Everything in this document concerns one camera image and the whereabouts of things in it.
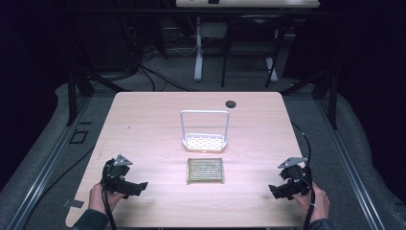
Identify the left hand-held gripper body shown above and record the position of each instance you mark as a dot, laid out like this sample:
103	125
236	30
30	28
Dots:
115	179

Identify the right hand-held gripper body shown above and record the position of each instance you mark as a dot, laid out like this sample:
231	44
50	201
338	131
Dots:
295	179

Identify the person's left hand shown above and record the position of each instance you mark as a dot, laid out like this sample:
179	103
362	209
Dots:
97	199

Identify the person's right hand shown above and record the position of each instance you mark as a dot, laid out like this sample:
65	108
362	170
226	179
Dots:
319	204

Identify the grey tape strip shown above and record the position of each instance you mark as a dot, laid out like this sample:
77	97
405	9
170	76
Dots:
73	203

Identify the black tape square outline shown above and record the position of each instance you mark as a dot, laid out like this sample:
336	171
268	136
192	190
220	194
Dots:
71	137

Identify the black chair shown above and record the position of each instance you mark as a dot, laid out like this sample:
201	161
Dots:
255	35

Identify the white desk with white legs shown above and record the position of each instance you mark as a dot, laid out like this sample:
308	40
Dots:
249	3

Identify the grey metal floor rail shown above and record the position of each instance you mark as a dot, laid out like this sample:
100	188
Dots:
48	166
351	166

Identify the black metal frame stand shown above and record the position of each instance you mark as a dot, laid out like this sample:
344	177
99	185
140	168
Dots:
72	96
332	92

